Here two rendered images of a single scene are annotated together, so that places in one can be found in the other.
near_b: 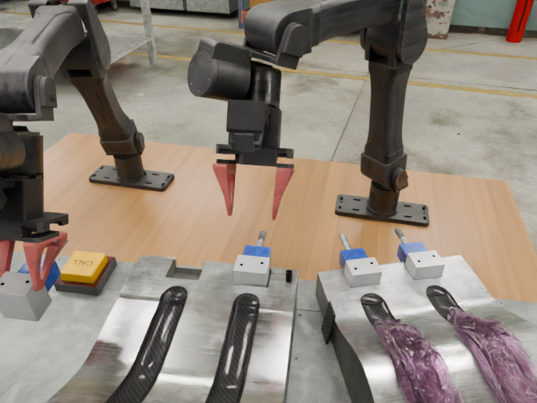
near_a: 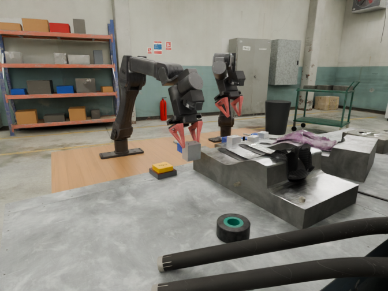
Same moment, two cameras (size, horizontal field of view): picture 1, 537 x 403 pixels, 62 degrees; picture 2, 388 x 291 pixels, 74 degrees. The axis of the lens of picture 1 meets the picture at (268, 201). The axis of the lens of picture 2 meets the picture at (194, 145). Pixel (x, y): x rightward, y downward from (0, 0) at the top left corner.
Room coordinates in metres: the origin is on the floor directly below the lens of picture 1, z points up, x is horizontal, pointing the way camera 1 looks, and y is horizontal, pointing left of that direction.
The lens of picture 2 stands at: (-0.19, 0.85, 1.18)
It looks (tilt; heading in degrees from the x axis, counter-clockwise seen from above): 16 degrees down; 319
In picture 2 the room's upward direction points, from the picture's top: straight up
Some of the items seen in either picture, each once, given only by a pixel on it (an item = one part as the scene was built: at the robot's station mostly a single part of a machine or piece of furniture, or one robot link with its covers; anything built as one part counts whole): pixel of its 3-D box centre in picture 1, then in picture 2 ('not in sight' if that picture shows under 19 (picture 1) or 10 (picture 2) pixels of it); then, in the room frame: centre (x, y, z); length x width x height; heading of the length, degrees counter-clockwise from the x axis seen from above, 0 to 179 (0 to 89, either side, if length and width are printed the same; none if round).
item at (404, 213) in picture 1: (383, 197); (225, 132); (0.79, -0.25, 0.84); 0.20 x 0.07 x 0.08; 77
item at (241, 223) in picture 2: not in sight; (232, 228); (0.16, 0.42, 0.82); 0.08 x 0.08 x 0.04
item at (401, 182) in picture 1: (386, 173); (226, 122); (0.78, -0.24, 0.90); 0.09 x 0.06 x 0.06; 37
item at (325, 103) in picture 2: not in sight; (326, 103); (3.30, -7.76, 0.20); 0.63 x 0.44 x 0.40; 72
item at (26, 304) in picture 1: (41, 270); (183, 146); (0.46, 0.32, 0.94); 0.13 x 0.05 x 0.05; 172
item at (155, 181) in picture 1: (129, 165); (121, 146); (0.92, 0.34, 0.84); 0.20 x 0.07 x 0.08; 77
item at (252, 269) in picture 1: (256, 256); (226, 140); (0.54, 0.02, 0.89); 0.13 x 0.05 x 0.05; 172
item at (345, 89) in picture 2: not in sight; (324, 107); (1.95, -4.35, 0.50); 0.98 x 0.55 x 1.01; 7
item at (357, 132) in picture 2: not in sight; (368, 140); (0.19, -0.68, 0.84); 0.20 x 0.15 x 0.07; 172
